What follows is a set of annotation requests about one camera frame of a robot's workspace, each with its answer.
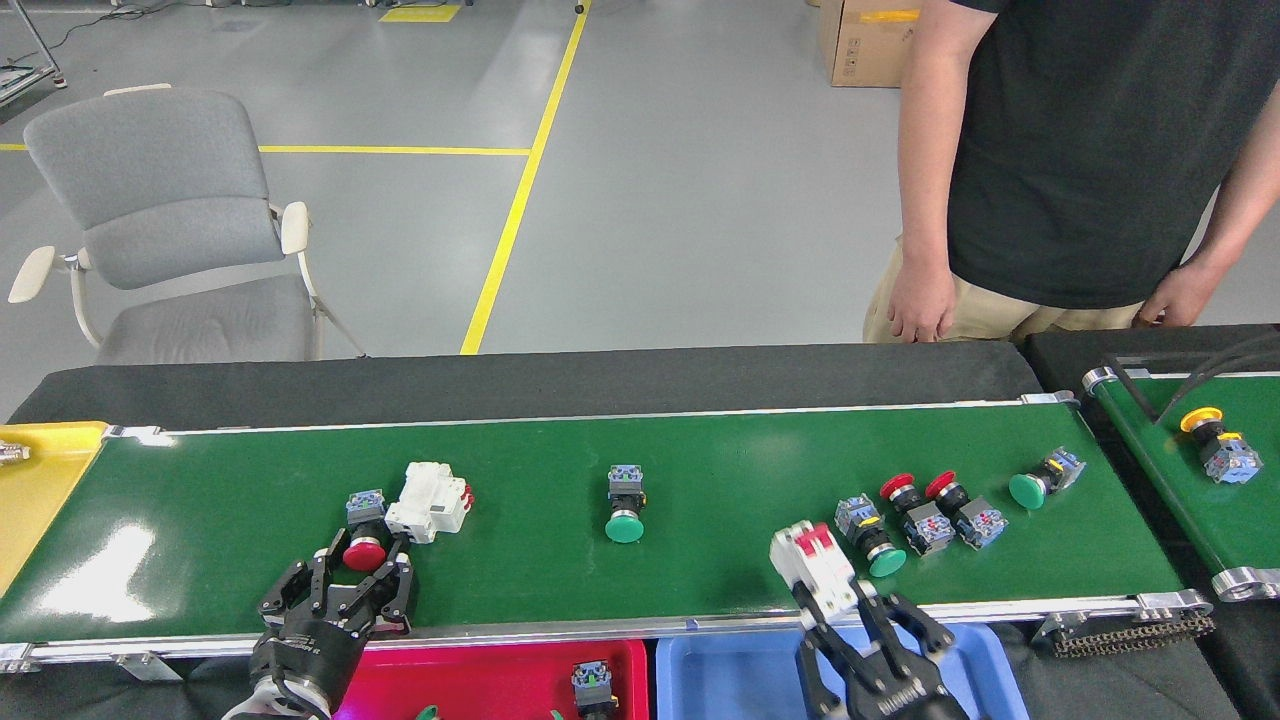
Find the yellow mushroom button switch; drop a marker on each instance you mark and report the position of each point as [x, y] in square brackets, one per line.
[1200, 419]

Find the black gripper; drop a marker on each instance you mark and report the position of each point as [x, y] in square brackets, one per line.
[305, 655]
[900, 700]

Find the blue plastic tray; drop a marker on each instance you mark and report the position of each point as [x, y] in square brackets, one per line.
[730, 680]

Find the cardboard box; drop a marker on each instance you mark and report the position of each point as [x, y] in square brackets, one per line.
[860, 50]

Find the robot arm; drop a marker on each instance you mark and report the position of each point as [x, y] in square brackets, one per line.
[275, 705]

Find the red mushroom button switch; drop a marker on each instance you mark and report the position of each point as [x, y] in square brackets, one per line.
[365, 553]

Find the metal rack cart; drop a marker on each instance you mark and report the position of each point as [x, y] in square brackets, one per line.
[20, 85]

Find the person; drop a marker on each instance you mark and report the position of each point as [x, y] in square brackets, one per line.
[1080, 150]

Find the long green conveyor belt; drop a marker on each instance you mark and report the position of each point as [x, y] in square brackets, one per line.
[250, 480]

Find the person's right forearm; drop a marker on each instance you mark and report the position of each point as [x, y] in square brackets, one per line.
[925, 190]

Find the person's left hand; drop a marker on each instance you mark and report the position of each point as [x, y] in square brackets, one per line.
[1185, 295]

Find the black guide bracket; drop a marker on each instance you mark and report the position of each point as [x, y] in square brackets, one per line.
[1132, 390]

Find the yellow plastic tray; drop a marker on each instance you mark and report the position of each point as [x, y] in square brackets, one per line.
[40, 520]

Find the short green conveyor belt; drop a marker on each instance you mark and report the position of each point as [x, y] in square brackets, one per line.
[1250, 530]

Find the grey office chair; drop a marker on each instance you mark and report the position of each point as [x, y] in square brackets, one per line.
[160, 170]

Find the white circuit breaker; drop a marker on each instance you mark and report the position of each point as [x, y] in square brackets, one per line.
[815, 570]
[425, 505]

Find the person's left forearm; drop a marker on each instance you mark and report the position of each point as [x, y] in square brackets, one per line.
[1240, 200]

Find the red plastic tray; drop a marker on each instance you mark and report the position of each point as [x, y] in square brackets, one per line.
[480, 685]

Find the person's right hand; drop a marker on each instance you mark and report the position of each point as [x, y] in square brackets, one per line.
[922, 300]

